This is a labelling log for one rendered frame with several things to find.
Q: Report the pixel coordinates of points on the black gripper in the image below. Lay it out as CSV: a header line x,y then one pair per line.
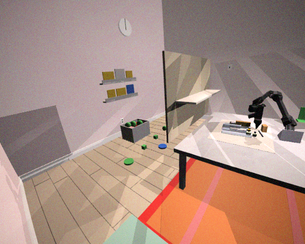
x,y
258,118

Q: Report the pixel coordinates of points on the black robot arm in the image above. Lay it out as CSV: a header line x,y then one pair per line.
x,y
287,119

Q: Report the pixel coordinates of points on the orange-yellow block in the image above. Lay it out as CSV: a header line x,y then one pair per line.
x,y
264,128

